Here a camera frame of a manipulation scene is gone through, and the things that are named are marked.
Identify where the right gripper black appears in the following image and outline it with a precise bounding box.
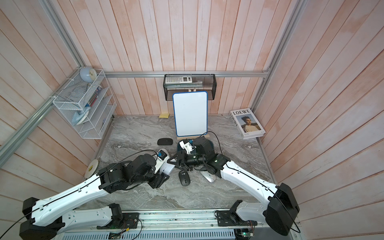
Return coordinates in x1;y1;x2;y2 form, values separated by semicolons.
168;151;208;172

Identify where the black rounded mouse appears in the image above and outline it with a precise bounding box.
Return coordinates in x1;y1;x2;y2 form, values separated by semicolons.
179;170;191;187

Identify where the silver mouse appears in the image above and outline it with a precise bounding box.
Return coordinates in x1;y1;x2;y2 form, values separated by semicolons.
201;171;217;183

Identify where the slim white mouse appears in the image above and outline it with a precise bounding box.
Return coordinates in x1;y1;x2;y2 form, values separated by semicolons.
155;162;175;175

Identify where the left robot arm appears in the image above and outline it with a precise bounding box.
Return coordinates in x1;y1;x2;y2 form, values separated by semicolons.
20;151;170;240

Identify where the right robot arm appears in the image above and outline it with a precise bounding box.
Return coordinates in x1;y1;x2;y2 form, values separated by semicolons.
167;136;300;236

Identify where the flat black mouse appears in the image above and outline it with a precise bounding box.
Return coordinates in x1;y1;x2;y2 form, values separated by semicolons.
157;138;174;146

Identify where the teal storage box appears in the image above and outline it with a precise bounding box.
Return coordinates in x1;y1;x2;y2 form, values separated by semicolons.
208;140;215;152

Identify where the yellow sticky note pad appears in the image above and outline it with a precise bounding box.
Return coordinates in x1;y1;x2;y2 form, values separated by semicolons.
159;113;170;119

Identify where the blue framed whiteboard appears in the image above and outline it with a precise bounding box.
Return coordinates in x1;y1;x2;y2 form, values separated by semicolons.
173;91;208;137

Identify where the white tape roll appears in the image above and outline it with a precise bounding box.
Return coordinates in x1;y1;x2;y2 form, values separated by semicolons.
84;159;99;179

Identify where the white calculator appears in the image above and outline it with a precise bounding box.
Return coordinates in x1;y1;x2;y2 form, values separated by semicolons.
165;76;193;85

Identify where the Loewe book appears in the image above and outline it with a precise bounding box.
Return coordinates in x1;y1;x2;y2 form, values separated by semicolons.
230;108;266;140

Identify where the green circuit board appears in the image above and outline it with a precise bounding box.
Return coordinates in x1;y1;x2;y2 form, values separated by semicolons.
234;229;254;240

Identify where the white item in rack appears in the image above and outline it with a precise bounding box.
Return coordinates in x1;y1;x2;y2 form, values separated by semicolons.
71;106;91;126

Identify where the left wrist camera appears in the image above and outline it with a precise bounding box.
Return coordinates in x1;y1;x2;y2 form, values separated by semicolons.
155;149;170;170

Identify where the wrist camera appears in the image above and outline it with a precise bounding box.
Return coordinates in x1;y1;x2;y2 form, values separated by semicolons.
155;149;170;170
179;139;195;155

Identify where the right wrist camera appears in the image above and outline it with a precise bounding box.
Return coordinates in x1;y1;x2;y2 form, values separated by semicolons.
179;139;195;155

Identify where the aluminium front rail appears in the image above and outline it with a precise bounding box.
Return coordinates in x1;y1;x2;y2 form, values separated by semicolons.
53;207;302;234

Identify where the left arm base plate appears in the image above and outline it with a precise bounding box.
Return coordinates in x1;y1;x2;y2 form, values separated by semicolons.
97;213;140;230

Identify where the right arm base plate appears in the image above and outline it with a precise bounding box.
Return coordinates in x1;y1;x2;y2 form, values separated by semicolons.
215;211;258;227

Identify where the black mesh wall basket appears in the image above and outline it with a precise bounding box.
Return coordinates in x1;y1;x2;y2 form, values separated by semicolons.
163;74;217;101

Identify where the white wire shelf rack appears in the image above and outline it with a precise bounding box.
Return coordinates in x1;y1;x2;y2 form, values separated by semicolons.
53;69;117;140

